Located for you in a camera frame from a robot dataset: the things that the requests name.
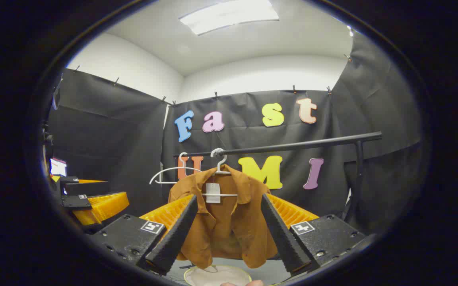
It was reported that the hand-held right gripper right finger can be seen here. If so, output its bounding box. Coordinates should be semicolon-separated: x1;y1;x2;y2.
261;193;367;274

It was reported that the white laundry hamper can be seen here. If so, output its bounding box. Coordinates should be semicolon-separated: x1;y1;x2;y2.
183;265;253;286

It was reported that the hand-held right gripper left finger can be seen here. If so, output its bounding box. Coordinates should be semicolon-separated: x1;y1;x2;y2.
90;194;198;275

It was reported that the ceiling light panel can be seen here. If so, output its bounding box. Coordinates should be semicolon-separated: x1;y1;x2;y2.
179;0;280;36

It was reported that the brown shirt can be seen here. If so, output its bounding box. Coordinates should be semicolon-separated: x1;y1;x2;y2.
168;165;278;269

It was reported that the thick white clothes hanger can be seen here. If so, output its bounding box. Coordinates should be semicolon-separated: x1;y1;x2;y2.
201;148;239;198

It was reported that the thin white clothes hanger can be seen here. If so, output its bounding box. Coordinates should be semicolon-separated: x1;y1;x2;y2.
149;152;202;185

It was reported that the black clothes rail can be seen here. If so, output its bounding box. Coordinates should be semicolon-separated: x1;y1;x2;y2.
173;132;382;223

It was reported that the black backdrop cloth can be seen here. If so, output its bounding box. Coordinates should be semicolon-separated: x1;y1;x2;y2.
46;30;424;235

